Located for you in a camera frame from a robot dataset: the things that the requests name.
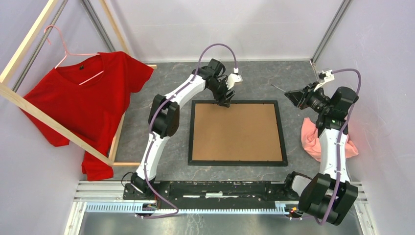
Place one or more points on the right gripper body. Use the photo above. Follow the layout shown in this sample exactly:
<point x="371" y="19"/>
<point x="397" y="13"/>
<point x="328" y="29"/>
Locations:
<point x="314" y="100"/>

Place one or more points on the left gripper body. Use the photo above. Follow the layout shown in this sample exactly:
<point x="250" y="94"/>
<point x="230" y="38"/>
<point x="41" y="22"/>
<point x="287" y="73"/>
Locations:
<point x="220" y="89"/>

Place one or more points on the yellow handled screwdriver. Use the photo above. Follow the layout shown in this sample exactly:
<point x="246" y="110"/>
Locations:
<point x="278" y="88"/>

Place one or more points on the black picture frame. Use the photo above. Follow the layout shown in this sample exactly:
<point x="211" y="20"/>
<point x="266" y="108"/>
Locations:
<point x="248" y="133"/>

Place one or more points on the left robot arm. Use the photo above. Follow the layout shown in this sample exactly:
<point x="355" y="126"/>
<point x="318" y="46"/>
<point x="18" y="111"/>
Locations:
<point x="164" y="117"/>

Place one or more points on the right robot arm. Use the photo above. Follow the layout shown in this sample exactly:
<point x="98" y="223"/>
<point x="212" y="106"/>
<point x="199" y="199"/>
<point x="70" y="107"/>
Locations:
<point x="329" y="195"/>

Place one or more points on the pink cloth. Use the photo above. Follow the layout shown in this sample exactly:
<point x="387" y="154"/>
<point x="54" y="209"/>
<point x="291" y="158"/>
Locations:
<point x="311" y="144"/>

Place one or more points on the red t-shirt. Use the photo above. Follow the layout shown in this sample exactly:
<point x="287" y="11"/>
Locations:
<point x="93" y="110"/>

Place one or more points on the pink clothes hanger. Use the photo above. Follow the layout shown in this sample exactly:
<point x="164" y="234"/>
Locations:
<point x="68" y="53"/>

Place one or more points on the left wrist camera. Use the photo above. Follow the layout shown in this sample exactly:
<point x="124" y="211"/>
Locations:
<point x="232" y="80"/>

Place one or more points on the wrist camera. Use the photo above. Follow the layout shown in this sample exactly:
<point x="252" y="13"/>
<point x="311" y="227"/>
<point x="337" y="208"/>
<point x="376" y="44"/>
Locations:
<point x="232" y="80"/>
<point x="323" y="78"/>

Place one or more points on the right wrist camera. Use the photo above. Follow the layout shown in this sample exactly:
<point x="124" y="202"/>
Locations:
<point x="323" y="78"/>

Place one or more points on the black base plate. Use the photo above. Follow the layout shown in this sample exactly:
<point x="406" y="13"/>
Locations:
<point x="236" y="195"/>

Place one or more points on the white cable duct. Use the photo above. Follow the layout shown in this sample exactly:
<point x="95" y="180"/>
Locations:
<point x="144" y="208"/>

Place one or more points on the wooden rack frame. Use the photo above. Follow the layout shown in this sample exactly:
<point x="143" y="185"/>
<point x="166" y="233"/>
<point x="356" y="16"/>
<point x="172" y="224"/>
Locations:
<point x="18" y="79"/>

